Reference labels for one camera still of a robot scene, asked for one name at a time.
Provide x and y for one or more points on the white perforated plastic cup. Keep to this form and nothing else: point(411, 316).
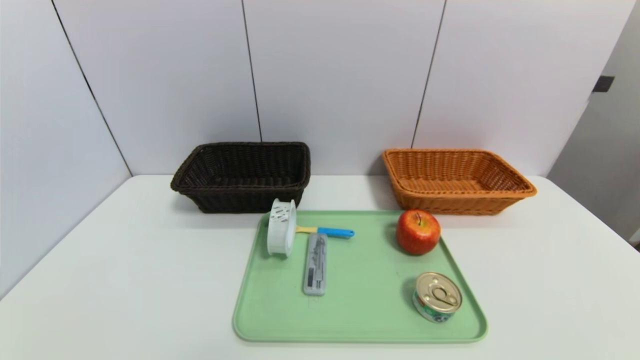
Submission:
point(280, 235)

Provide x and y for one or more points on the red apple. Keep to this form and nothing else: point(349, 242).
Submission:
point(418, 234)

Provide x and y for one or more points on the tin can with gold lid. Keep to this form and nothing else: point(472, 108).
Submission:
point(438, 296)

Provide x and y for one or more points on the dark brown wicker basket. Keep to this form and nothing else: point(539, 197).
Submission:
point(250, 175)

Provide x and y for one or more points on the orange wicker basket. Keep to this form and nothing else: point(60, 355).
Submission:
point(450, 175)

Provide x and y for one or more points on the grey translucent pen case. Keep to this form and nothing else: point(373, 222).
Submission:
point(315, 265)

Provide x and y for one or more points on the light green plastic tray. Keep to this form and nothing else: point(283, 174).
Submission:
point(370, 300)

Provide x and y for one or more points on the black wall fixture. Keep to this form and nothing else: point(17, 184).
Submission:
point(603, 83)

